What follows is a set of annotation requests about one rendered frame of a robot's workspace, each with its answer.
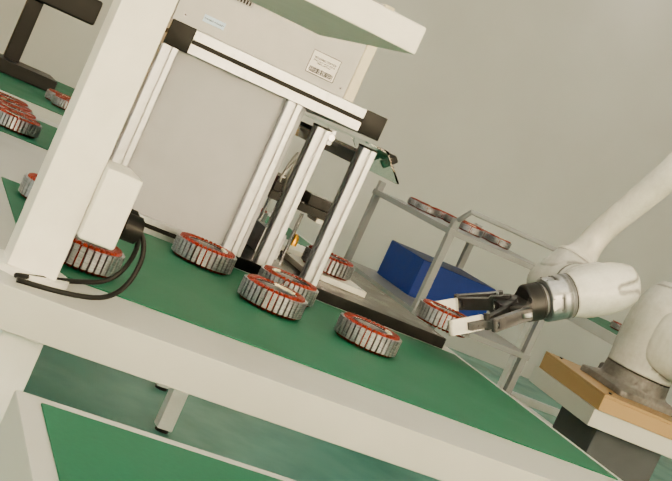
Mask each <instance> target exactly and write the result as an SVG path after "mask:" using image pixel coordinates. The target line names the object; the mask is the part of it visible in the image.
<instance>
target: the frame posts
mask: <svg viewBox="0 0 672 481"><path fill-rule="evenodd" d="M331 132H332V130H330V129H328V128H325V127H323V126H321V125H319V124H317V123H313V126H312V128H311V130H310V132H309V135H308V137H307V139H306V141H305V143H304V146H303V148H302V150H301V152H300V155H299V157H298V159H297V161H296V163H295V166H294V168H293V170H292V172H291V175H290V177H289V179H288V181H287V183H286V186H285V188H284V190H283V192H282V195H281V197H280V199H279V201H278V203H277V206H276V208H275V210H274V212H273V215H272V217H271V219H270V221H269V223H268V226H267V228H266V230H265V232H264V235H263V237H262V239H261V241H260V243H259V246H258V248H257V250H256V252H255V255H254V257H253V259H252V260H253V261H254V262H255V263H256V264H258V265H263V266H265V265H272V263H273V261H274V259H275V256H276V254H277V252H278V250H279V248H280V245H281V243H282V241H283V239H284V236H285V234H286V232H287V230H288V228H289V225H290V223H291V221H292V219H293V217H294V214H295V212H296V210H297V208H298V205H299V203H300V201H301V199H302V197H303V194H304V192H305V190H306V188H307V186H308V183H309V181H310V179H311V177H312V174H313V172H314V170H315V168H316V166H317V163H318V161H319V159H320V157H321V155H322V152H323V150H324V148H325V146H326V143H327V141H328V139H329V137H330V135H331ZM377 153H378V151H376V150H374V149H371V148H369V147H367V146H365V145H363V144H360V143H359V145H358V148H357V150H356V152H355V154H354V156H353V159H352V161H351V163H350V165H349V167H348V170H347V172H346V174H345V176H344V178H343V181H342V183H341V185H340V187H339V189H338V192H337V194H336V196H335V198H334V200H333V203H332V205H331V207H330V209H329V211H328V214H327V216H326V218H325V220H324V222H323V225H322V227H321V229H320V231H319V234H318V236H317V238H316V240H315V242H314V245H313V247H312V249H311V251H310V253H309V256H308V258H307V260H306V262H305V264H304V267H303V269H302V271H301V273H300V275H299V278H302V279H304V280H306V281H308V282H310V283H312V284H313V285H314V286H317V284H318V282H319V279H320V277H321V275H322V273H323V271H324V268H325V266H326V264H327V262H328V260H329V257H330V255H331V253H332V251H333V249H334V246H335V244H336V242H337V240H338V238H339V235H340V233H341V231H342V229H343V227H344V224H345V222H346V220H347V218H348V216H349V214H350V211H351V209H352V207H353V205H354V203H355V200H356V198H357V196H358V194H359V192H360V189H361V187H362V185H363V183H364V181H365V178H366V176H367V174H368V172H369V170H370V167H371V165H372V163H373V161H374V159H375V156H376V154H377Z"/></svg>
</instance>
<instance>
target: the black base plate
mask: <svg viewBox="0 0 672 481"><path fill-rule="evenodd" d="M282 252H283V251H282V250H281V251H280V253H282ZM280 253H279V255H278V258H277V260H275V259H274V261H273V263H272V265H271V266H275V267H278V268H279V269H282V270H285V271H287V272H290V273H291V274H294V275H295V276H299V275H300V273H301V272H300V271H299V270H298V269H297V268H296V267H294V266H293V265H292V264H291V263H290V262H289V261H287V260H286V259H285V258H283V257H281V256H280ZM254 255H255V251H254V250H253V249H252V248H251V247H250V246H249V245H247V244H246V245H245V247H244V249H243V251H242V254H241V256H240V257H237V256H236V258H237V261H236V263H235V266H234V267H235V268H237V269H240V270H243V271H245V272H248V273H251V274H257V275H258V272H259V270H260V268H261V266H262V265H258V264H256V263H255V262H254V261H253V260H252V259H253V257H254ZM350 280H351V281H352V282H354V283H355V284H356V285H357V286H359V287H360V288H361V289H363V290H364V291H365V292H366V296H365V298H363V297H361V296H358V295H356V294H353V293H351V292H348V291H346V290H343V289H341V288H339V287H336V286H334V285H331V284H329V283H326V282H324V281H321V280H319V282H318V284H317V286H316V288H317V290H318V291H319V293H318V295H317V297H316V300H319V301H321V302H324V303H327V304H329V305H332V306H334V307H337V308H339V309H342V310H344V311H347V312H351V313H355V314H358V315H359V316H363V317H366V318H367V319H370V320H371V321H372V322H373V321H375V322H376V323H379V324H380V325H383V326H385V327H388V328H390V329H393V330H395V331H398V332H400V333H403V334H405V335H408V336H411V337H413V338H416V339H418V340H421V341H423V342H426V343H428V344H431V345H433V346H436V347H439V348H441V349H442V348H443V346H444V344H445V341H446V338H444V337H443V336H442V335H440V334H439V333H438V332H436V331H435V330H434V329H432V328H431V327H430V326H428V325H427V324H426V323H424V322H423V321H422V320H420V319H419V318H418V317H416V316H415V315H414V314H412V313H411V312H410V311H408V310H407V309H406V308H404V307H403V306H402V305H400V304H399V303H397V302H396V301H395V300H393V299H392V298H391V297H389V296H388V295H387V294H385V293H384V292H383V291H381V290H380V289H379V288H377V287H376V286H375V285H373V284H372V283H371V282H369V281H368V280H367V279H365V278H364V277H363V276H361V275H360V274H359V273H357V272H356V271H355V270H354V272H353V274H352V277H351V279H350Z"/></svg>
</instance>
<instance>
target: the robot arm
mask: <svg viewBox="0 0 672 481"><path fill-rule="evenodd" d="M671 192H672V152H671V153H670V154H669V155H668V156H667V157H666V158H665V159H664V160H663V161H662V162H661V163H660V164H659V165H658V166H657V167H656V168H655V169H653V170H652V171H651V172H650V173H649V174H648V175H646V176H645V177H644V178H643V179H642V180H641V181H640V182H638V183H637V184H636V185H635V186H634V187H633V188H631V189H630V190H629V191H628V192H627V193H626V194H624V195H623V196H622V197H621V198H620V199H619V200H617V201H616V202H615V203H614V204H613V205H612V206H610V207H609V208H608V209H607V210H606V211H605V212H604V213H602V214H601V215H600V216H599V217H598V218H597V219H596V220H595V221H594V222H593V223H591V224H590V225H589V226H588V227H587V228H586V229H585V231H584V232H583V233H582V234H581V235H580V236H579V237H578V238H577V239H576V240H575V241H574V242H572V243H571V244H569V245H560V246H559V247H558V248H557V249H556V250H555V251H553V252H552V253H551V254H550V255H548V256H547V257H546V258H544V259H543V260H542V261H540V262H538V263H537V264H536V265H535V266H534V267H533V268H532V269H531V270H530V272H529V274H528V276H527V282H526V284H522V285H520V286H519V287H518V288H517V291H516V293H515V294H514V295H513V294H503V290H497V291H491V292H476V293H461V294H454V298H451V299H445V300H439V301H436V302H438V303H440V304H443V305H444V306H447V309H448V307H450V308H451V310H452V309H454V310H455V311H458V312H459V310H484V311H489V312H490V314H488V313H484V319H483V315H482V314H480V315H475V316H469V317H464V318H459V319H454V320H449V321H448V328H449V336H456V335H461V334H466V333H471V332H476V331H481V330H484V329H485V330H490V329H492V332H494V333H496V332H499V331H502V330H504V329H507V328H510V327H512V326H515V325H518V324H521V323H524V322H533V321H538V320H544V321H546V322H552V321H558V320H563V319H570V318H575V317H578V318H594V317H600V316H605V315H610V314H614V313H617V312H620V311H622V310H625V309H627V308H629V307H631V306H632V305H633V306H632V308H631V310H630V311H629V313H628V315H627V316H626V318H625V320H624V322H623V324H622V325H621V327H620V330H619V332H618V334H617V336H616V338H615V340H614V343H613V346H612V349H611V351H610V353H609V355H608V357H607V359H606V361H605V362H601V363H600V364H599V366H598V367H593V366H589V365H586V364H582V366H581V368H580V370H582V371H583V372H585V373H587V374H588V375H590V376H591V377H593V378H594V379H596V380H597V381H599V382H600V383H602V384H603V385H605V386H606V387H608V388H609V389H611V390H612V391H613V392H614V393H616V394H617V395H619V396H621V397H623V398H626V399H629V400H632V401H634V402H637V403H639V404H642V405H644V406H647V407H649V408H651V409H654V410H656V411H659V412H661V413H664V414H666V415H668V416H671V417H672V406H671V405H669V404H668V403H667V402H666V397H667V394H668V391H669V389H670V387H671V385H672V283H670V282H667V281H661V282H659V283H658V284H655V285H653V286H651V287H650V288H649V289H648V290H647V291H645V292H644V293H643V294H642V295H641V296H640V294H641V282H640V278H639V276H638V274H637V272H636V270H635V269H634V267H632V266H631V265H627V264H623V263H616V262H605V263H601V262H598V258H599V256H600V254H601V253H602V251H603V250H604V248H605V247H606V246H607V245H608V243H609V242H610V241H611V240H612V239H613V238H614V237H615V236H616V235H618V234H619V233H620V232H621V231H622V230H624V229H625V228H626V227H627V226H629V225H630V224H631V223H633V222H634V221H635V220H637V219H638V218H639V217H640V216H642V215H643V214H644V213H646V212H647V211H648V210H650V209H651V208H652V207H653V206H655V205H656V204H657V203H659V202H660V201H661V200H662V199H664V198H665V197H666V196H668V195H669V194H670V193H671ZM494 305H495V308H494ZM498 325H499V326H498Z"/></svg>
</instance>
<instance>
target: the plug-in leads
mask: <svg viewBox="0 0 672 481"><path fill-rule="evenodd" d="M299 154H300V152H299V153H298V152H297V153H296V154H295V155H294V156H293V157H292V159H291V160H290V161H289V163H288V164H287V166H286V168H285V169H284V171H283V173H282V174H278V176H280V177H279V179H278V180H277V181H275V180H274V182H273V185H272V187H271V189H272V190H275V191H277V192H283V190H284V188H285V186H286V183H287V181H288V179H289V177H290V175H291V172H292V170H293V167H294V164H295V163H296V161H297V157H298V155H299ZM290 168H291V169H290ZM289 169H290V171H289V173H288V174H287V176H286V177H285V176H284V174H285V173H286V172H287V171H288V170H289ZM282 178H286V179H285V181H284V184H282V183H280V182H281V180H282Z"/></svg>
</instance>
